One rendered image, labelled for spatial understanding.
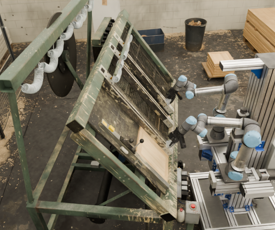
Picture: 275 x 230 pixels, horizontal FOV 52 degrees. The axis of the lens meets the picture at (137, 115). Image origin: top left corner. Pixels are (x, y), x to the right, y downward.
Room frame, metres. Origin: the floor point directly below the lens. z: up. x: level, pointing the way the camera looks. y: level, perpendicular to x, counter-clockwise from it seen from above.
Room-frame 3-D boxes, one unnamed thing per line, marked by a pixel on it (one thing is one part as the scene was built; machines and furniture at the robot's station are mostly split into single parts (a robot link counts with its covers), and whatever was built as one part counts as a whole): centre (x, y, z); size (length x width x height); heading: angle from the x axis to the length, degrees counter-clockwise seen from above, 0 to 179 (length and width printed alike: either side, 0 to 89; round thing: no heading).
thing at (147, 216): (2.55, 0.25, 0.41); 2.20 x 1.38 x 0.83; 172
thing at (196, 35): (6.40, -1.43, 0.33); 0.52 x 0.51 x 0.65; 3
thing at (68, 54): (2.51, 0.68, 1.85); 0.80 x 0.06 x 0.80; 172
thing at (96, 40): (3.32, 0.36, 1.38); 0.70 x 0.15 x 0.85; 172
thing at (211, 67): (5.11, -1.68, 0.20); 0.61 x 0.53 x 0.40; 3
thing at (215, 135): (2.17, -0.83, 1.09); 0.15 x 0.15 x 0.10
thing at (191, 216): (1.40, -0.44, 0.84); 0.12 x 0.12 x 0.18; 82
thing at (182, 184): (1.84, -0.44, 0.69); 0.50 x 0.14 x 0.24; 172
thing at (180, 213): (1.84, -0.46, 0.10); 0.10 x 0.10 x 0.20
